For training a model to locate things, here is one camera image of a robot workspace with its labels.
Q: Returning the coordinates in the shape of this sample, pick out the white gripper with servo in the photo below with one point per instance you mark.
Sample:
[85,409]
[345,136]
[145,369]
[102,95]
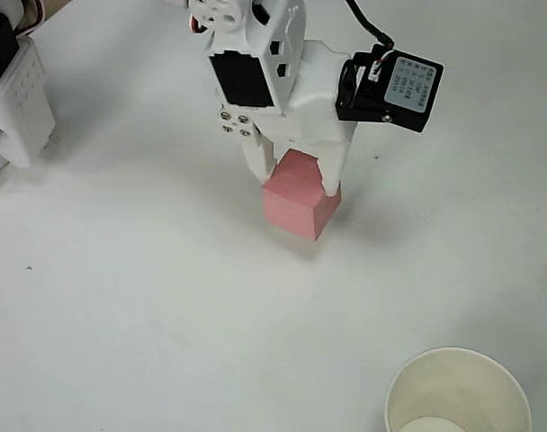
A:
[310,121]

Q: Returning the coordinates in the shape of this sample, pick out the pink foam block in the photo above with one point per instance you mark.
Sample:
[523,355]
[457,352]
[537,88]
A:
[296,211]

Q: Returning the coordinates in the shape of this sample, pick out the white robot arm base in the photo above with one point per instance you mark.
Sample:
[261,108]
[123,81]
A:
[21,112]

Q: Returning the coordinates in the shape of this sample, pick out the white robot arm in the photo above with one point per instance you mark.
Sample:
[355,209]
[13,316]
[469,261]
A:
[215,13]

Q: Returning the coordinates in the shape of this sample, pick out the white paper cup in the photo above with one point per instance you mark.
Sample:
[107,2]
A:
[503,396]

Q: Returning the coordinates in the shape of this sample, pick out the black camera module with label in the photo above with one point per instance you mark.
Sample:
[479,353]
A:
[404,90]

